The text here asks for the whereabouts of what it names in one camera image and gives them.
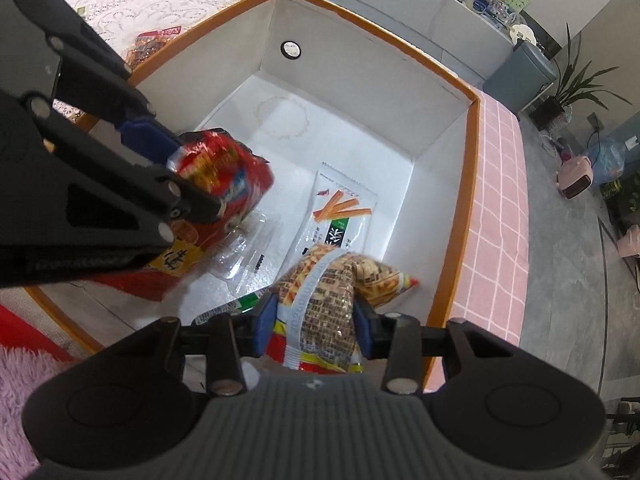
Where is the clear packet of red meat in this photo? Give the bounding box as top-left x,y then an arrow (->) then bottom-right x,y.
125,24 -> 184,69

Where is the large red snack packet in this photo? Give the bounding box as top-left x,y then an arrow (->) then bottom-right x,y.
145,129 -> 277,305

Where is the grey trash can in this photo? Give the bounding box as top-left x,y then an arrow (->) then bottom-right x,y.
482,39 -> 559,114

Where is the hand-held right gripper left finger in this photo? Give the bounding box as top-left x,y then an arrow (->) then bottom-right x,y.
97,292 -> 279,396

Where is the orange cardboard box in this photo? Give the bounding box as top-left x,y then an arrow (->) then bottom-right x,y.
20,0 -> 484,397

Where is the small pink bin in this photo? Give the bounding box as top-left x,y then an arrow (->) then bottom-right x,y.
614,224 -> 640,259

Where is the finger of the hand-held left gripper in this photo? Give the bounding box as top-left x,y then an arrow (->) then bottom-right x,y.
24,94 -> 224,250
10,0 -> 186,167

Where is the narrow green snack packet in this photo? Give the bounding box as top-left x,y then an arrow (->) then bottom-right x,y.
192,293 -> 264,329

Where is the white packet with orange sticks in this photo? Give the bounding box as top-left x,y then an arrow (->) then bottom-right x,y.
285,162 -> 376,282

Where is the white round container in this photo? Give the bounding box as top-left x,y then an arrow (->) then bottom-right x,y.
509,22 -> 536,46

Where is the clear packet with white label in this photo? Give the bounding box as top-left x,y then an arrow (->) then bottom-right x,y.
212,210 -> 284,282

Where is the patterned peanut packet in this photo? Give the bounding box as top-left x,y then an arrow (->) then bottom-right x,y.
267,243 -> 421,375

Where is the potted plant in black pot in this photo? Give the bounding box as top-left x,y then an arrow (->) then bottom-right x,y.
529,22 -> 634,132

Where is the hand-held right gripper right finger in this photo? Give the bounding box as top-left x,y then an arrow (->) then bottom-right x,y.
352,295 -> 522,394

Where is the blue water jug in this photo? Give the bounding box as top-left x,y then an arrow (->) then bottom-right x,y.
582,134 -> 627,184

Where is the pink space heater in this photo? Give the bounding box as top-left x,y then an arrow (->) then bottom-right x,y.
554,154 -> 594,201

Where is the purple fluffy garment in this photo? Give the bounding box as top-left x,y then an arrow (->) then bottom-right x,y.
0,344 -> 77,480

